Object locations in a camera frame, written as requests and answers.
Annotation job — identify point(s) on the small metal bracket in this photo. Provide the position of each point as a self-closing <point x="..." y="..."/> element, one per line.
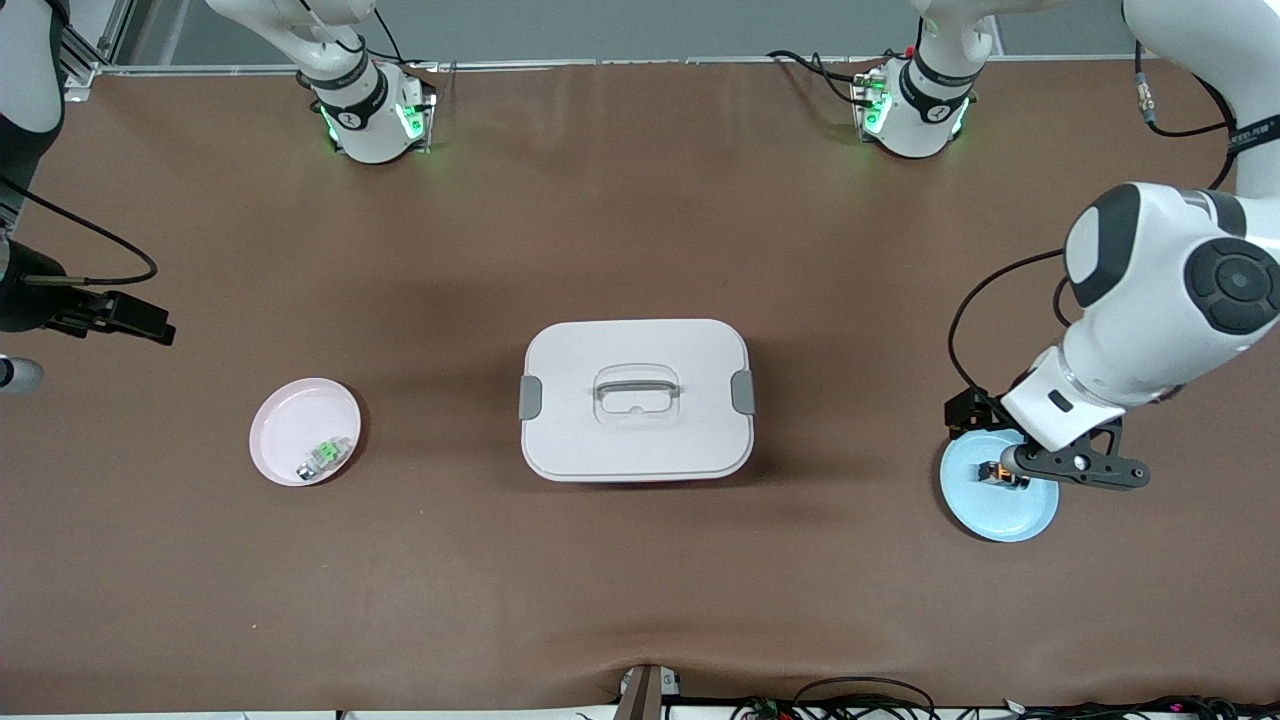
<point x="648" y="690"/>

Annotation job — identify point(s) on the aluminium table edge rail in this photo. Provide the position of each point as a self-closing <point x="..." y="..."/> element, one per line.
<point x="650" y="62"/>

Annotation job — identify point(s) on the orange and black switch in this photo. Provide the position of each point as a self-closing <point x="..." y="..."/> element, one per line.
<point x="995" y="470"/>

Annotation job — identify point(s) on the white lidded storage box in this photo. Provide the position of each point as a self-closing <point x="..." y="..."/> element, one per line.
<point x="640" y="440"/>

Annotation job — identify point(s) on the pink round plate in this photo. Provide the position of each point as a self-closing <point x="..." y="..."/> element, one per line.
<point x="290" y="425"/>

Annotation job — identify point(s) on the aluminium frame profile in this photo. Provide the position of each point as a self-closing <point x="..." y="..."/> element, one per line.
<point x="90" y="68"/>

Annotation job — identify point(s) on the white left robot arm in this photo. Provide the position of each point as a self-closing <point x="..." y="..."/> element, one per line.
<point x="1150" y="300"/>

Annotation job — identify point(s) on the green and silver switch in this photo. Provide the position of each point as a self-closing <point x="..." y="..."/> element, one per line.
<point x="325" y="456"/>

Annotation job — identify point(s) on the light blue round plate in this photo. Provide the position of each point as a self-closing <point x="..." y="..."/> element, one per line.
<point x="1000" y="515"/>

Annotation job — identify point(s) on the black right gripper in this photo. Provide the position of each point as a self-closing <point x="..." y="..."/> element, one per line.
<point x="22" y="300"/>

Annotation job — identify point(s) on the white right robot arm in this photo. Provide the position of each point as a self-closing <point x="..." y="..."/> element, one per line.
<point x="360" y="120"/>

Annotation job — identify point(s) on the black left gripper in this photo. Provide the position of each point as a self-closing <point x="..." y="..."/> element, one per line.
<point x="968" y="409"/>

